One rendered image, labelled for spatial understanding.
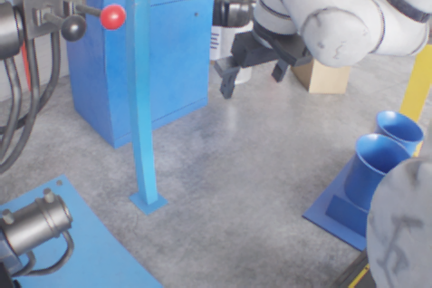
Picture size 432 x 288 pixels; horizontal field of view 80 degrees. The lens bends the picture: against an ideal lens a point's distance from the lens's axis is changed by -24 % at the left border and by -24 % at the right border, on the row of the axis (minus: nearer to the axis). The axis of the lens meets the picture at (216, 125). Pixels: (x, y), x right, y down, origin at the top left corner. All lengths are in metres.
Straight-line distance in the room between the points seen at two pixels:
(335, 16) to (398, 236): 0.26
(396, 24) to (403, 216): 0.32
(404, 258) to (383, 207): 0.04
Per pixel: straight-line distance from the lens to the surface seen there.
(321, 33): 0.38
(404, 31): 0.48
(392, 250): 0.24
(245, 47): 0.56
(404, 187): 0.22
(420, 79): 2.15
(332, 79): 2.55
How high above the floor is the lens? 1.08
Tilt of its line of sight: 33 degrees down
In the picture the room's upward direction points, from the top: 4 degrees clockwise
